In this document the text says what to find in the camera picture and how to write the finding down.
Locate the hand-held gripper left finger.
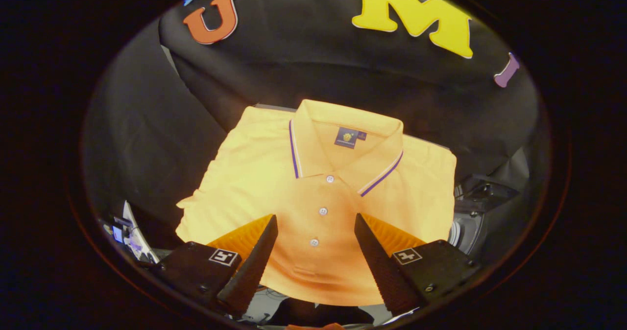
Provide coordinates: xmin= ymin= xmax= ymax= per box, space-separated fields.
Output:
xmin=157 ymin=214 xmax=278 ymax=318

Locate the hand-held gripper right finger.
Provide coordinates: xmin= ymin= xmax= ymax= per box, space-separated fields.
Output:
xmin=354 ymin=213 xmax=483 ymax=317

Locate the yellow polo shirt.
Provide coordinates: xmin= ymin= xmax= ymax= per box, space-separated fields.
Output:
xmin=175 ymin=99 xmax=457 ymax=307

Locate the dark washing machine lid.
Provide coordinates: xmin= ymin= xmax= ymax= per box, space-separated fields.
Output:
xmin=455 ymin=173 xmax=520 ymax=214

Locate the white and blue equipment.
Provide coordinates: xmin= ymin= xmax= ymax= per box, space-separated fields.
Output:
xmin=102 ymin=200 xmax=160 ymax=264

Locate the black backdrop cloth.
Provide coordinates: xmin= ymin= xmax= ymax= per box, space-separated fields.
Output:
xmin=81 ymin=0 xmax=552 ymax=272

